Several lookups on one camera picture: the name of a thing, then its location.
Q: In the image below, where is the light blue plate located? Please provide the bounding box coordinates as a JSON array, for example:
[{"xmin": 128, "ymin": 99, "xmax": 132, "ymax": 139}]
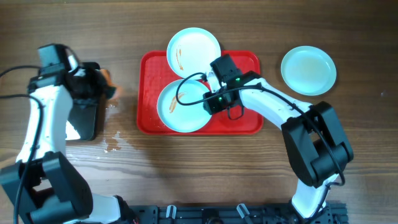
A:
[
  {"xmin": 166, "ymin": 27, "xmax": 221, "ymax": 78},
  {"xmin": 156, "ymin": 80, "xmax": 211, "ymax": 133},
  {"xmin": 280, "ymin": 45, "xmax": 337, "ymax": 96}
]

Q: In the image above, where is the green and orange sponge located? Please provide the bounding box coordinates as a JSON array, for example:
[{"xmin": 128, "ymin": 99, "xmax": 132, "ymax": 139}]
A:
[{"xmin": 100, "ymin": 69, "xmax": 122, "ymax": 100}]

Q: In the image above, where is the black rectangular water tray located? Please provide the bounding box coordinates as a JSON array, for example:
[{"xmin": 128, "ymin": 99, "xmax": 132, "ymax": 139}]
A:
[{"xmin": 66, "ymin": 99, "xmax": 102, "ymax": 141}]

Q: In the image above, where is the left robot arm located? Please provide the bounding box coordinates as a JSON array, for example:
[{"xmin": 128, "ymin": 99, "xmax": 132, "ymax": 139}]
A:
[{"xmin": 1, "ymin": 63, "xmax": 139, "ymax": 223}]

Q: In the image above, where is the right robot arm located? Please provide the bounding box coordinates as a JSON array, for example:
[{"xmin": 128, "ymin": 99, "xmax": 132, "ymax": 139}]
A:
[{"xmin": 201, "ymin": 70, "xmax": 354, "ymax": 221}]

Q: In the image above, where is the red plastic tray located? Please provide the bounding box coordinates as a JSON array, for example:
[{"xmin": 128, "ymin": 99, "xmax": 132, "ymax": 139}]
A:
[{"xmin": 137, "ymin": 50, "xmax": 264, "ymax": 136}]

